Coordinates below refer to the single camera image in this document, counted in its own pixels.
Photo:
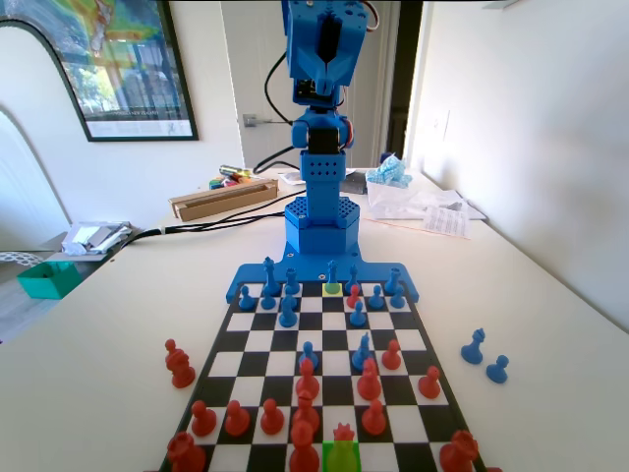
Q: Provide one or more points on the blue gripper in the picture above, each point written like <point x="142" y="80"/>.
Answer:
<point x="324" y="74"/>

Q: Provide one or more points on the blue chess queen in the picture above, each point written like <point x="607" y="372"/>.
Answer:
<point x="332" y="275"/>

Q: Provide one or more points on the red chess queen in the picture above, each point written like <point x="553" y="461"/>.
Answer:
<point x="342" y="433"/>

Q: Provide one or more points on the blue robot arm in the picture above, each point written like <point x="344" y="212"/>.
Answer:
<point x="322" y="221"/>

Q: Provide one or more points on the blue chess rook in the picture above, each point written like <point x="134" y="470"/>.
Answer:
<point x="391" y="282"/>
<point x="292" y="277"/>

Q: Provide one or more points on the blue chess king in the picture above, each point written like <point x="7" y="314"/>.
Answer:
<point x="269" y="277"/>

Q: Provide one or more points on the red chess pawn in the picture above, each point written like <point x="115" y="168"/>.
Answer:
<point x="391" y="356"/>
<point x="202" y="420"/>
<point x="271" y="419"/>
<point x="237" y="420"/>
<point x="430" y="383"/>
<point x="374" y="418"/>
<point x="170" y="351"/>
<point x="353" y="298"/>

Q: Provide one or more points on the blue chess pawn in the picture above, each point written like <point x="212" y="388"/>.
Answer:
<point x="376" y="298"/>
<point x="268" y="301"/>
<point x="245" y="300"/>
<point x="497" y="371"/>
<point x="358" y="317"/>
<point x="308" y="351"/>
<point x="397" y="299"/>

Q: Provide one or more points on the blue chess knight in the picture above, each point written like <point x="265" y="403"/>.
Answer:
<point x="362" y="351"/>
<point x="474" y="350"/>

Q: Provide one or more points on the red bishop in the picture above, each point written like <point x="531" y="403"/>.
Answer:
<point x="305" y="410"/>
<point x="307" y="383"/>

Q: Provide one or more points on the red piece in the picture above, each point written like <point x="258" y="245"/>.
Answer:
<point x="302" y="450"/>

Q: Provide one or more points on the dark grey box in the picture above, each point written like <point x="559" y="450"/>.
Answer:
<point x="355" y="183"/>

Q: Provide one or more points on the blue patterned bag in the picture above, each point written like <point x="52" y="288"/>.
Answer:
<point x="390" y="172"/>

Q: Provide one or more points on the yellow green marker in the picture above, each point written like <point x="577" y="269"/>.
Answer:
<point x="236" y="172"/>

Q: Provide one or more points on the coloured marker set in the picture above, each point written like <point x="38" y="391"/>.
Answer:
<point x="221" y="184"/>

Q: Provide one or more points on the clear plastic bag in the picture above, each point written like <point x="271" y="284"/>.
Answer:
<point x="408" y="201"/>

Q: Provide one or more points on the thin orange strip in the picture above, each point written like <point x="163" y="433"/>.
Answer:
<point x="393" y="224"/>

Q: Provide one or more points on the long cardboard box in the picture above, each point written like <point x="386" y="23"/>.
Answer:
<point x="221" y="201"/>

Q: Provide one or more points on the printed paper sheet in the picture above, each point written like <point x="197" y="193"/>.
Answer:
<point x="447" y="222"/>

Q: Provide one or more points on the black framed poster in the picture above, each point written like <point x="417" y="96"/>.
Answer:
<point x="132" y="59"/>

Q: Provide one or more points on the black white chessboard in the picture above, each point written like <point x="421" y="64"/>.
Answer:
<point x="339" y="339"/>

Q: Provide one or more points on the grey white paper pile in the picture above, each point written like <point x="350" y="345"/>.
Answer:
<point x="93" y="236"/>

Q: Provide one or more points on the white arched panel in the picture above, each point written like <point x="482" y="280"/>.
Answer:
<point x="29" y="69"/>

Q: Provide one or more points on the teal green bin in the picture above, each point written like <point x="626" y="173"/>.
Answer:
<point x="46" y="280"/>

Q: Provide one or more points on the white perforated object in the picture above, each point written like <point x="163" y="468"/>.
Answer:
<point x="12" y="258"/>

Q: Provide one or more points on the blue wrist camera box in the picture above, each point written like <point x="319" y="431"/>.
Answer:
<point x="304" y="88"/>

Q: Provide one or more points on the blue arm base plate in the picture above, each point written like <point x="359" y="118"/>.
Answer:
<point x="250" y="275"/>

